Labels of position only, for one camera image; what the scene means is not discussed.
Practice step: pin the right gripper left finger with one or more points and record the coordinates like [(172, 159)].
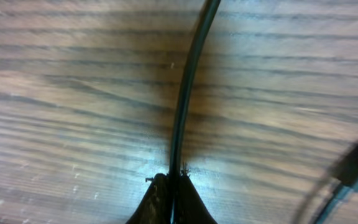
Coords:
[(153, 206)]

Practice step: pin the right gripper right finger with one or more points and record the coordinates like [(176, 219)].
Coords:
[(190, 208)]

